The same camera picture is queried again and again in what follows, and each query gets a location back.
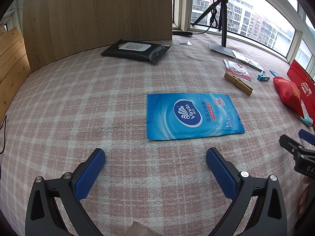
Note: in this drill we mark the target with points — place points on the black wet wipes pack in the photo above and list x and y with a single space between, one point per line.
137 51

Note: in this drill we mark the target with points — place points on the person's right hand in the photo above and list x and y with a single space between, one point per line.
304 196

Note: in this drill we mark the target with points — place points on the red pouch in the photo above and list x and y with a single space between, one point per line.
288 93

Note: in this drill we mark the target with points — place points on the red and white creamer sachet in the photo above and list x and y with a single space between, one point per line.
237 69

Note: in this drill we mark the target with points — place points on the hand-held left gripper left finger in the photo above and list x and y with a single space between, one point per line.
89 174

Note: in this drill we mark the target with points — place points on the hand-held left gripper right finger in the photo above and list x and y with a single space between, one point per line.
221 174

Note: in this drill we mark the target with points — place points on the clear plastic piece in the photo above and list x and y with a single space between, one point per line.
183 43

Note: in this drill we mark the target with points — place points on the pale plastic piece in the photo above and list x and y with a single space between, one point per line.
140 229

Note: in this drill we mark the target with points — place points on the wooden clothespin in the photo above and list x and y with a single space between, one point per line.
237 83

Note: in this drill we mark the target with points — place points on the blue wet wipe packet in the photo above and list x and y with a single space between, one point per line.
192 115

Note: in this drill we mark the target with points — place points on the blue plastic clip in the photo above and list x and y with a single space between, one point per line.
273 73
262 77

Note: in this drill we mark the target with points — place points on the grey paper card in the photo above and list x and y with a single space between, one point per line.
221 50

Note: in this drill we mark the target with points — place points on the pink plaid blanket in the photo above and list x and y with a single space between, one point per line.
123 103

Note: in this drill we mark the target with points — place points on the red box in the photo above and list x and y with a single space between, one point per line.
301 76

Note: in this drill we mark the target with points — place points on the white window frame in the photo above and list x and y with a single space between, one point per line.
11 17
184 5

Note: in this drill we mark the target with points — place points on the pine plank panel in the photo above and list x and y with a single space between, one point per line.
12 66

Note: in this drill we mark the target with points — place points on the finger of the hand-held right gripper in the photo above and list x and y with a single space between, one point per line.
289 143
307 136

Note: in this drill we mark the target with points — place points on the light wooden board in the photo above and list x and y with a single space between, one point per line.
93 14

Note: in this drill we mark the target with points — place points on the black tripod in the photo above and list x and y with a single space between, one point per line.
223 29

